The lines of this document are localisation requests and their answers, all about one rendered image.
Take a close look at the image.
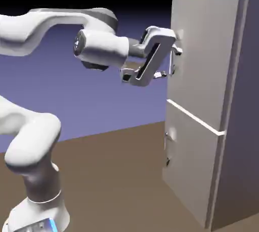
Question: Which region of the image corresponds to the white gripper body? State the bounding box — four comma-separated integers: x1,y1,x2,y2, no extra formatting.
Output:
129,25,178,87

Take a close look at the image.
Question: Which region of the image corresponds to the tall grey cabinet door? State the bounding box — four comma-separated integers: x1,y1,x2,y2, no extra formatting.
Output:
166,0,249,136

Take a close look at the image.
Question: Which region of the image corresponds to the short grey cabinet door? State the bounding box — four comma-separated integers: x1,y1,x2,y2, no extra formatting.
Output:
161,100,226,230

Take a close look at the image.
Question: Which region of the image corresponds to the grey cabinet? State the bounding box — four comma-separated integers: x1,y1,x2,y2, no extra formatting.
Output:
161,0,259,232

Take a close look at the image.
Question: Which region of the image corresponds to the metal handle of tall door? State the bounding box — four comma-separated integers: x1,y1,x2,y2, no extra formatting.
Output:
168,29,184,77

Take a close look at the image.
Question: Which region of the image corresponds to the metal handle of short door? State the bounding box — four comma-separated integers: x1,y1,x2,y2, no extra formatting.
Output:
163,128,177,168

